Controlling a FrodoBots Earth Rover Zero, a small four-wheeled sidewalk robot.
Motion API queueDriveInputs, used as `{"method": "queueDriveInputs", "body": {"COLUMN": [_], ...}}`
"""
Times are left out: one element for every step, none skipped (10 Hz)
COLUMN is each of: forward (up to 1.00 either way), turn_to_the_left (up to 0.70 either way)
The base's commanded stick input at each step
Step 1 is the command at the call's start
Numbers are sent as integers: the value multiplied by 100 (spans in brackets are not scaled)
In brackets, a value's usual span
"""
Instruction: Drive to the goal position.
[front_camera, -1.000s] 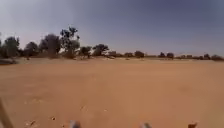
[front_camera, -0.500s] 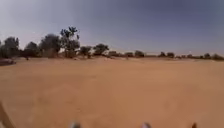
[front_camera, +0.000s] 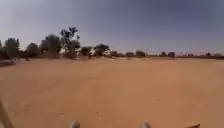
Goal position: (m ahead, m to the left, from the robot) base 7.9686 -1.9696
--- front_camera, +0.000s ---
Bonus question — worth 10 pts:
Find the sandy dirt ground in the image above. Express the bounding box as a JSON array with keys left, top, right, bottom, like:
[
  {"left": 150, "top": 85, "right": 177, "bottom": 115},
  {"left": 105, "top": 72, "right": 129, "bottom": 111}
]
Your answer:
[{"left": 0, "top": 56, "right": 224, "bottom": 128}]

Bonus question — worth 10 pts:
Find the row of trees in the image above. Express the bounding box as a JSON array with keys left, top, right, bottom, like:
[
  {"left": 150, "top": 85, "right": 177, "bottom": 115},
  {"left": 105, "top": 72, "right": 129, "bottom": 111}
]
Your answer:
[{"left": 0, "top": 26, "right": 224, "bottom": 61}]

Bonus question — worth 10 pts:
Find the robot's own part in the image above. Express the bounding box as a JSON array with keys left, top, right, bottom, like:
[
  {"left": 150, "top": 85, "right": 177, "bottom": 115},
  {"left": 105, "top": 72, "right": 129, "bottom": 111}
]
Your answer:
[
  {"left": 140, "top": 121, "right": 152, "bottom": 128},
  {"left": 69, "top": 120, "right": 81, "bottom": 128}
]

